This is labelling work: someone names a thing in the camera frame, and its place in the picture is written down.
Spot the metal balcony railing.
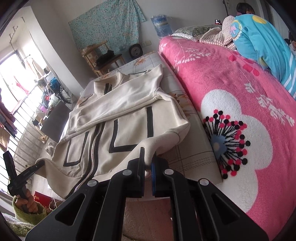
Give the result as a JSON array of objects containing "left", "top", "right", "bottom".
[{"left": 0, "top": 92, "right": 47, "bottom": 193}]

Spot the pair of beige shoes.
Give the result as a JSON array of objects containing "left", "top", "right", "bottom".
[{"left": 45, "top": 141, "right": 57, "bottom": 156}]

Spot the pink floral blanket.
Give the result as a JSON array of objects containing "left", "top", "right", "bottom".
[{"left": 159, "top": 37, "right": 295, "bottom": 224}]

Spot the white fluffy garment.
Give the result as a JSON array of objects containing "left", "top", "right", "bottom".
[{"left": 121, "top": 199, "right": 174, "bottom": 240}]

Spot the lace trimmed grey pillow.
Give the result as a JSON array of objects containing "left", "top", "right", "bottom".
[{"left": 171, "top": 24, "right": 222, "bottom": 42}]

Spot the blue water bottle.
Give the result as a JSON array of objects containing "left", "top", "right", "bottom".
[{"left": 151, "top": 15, "right": 173, "bottom": 39}]

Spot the dark low cabinet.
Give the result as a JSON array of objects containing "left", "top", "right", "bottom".
[{"left": 41, "top": 101, "right": 70, "bottom": 143}]

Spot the teal floral wall cloth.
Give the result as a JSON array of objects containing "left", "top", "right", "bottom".
[{"left": 68, "top": 1, "right": 146, "bottom": 53}]

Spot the floral grey bed sheet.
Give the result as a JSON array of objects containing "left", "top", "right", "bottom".
[{"left": 77, "top": 51, "right": 224, "bottom": 186}]

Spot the black bag on chair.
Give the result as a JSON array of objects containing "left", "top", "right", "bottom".
[{"left": 96, "top": 50, "right": 114, "bottom": 66}]

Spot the child in blue pajamas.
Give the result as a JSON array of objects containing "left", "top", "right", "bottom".
[{"left": 230, "top": 3, "right": 295, "bottom": 98}]

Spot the wooden chair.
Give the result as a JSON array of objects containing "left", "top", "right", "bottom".
[{"left": 80, "top": 40, "right": 125, "bottom": 77}]

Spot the red paper bag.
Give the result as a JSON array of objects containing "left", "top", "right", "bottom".
[{"left": 33, "top": 191, "right": 52, "bottom": 208}]

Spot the beige jacket with black trim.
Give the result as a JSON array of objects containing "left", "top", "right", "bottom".
[{"left": 37, "top": 65, "right": 190, "bottom": 199}]

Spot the person's left hand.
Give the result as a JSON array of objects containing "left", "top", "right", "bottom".
[{"left": 15, "top": 189, "right": 38, "bottom": 214}]

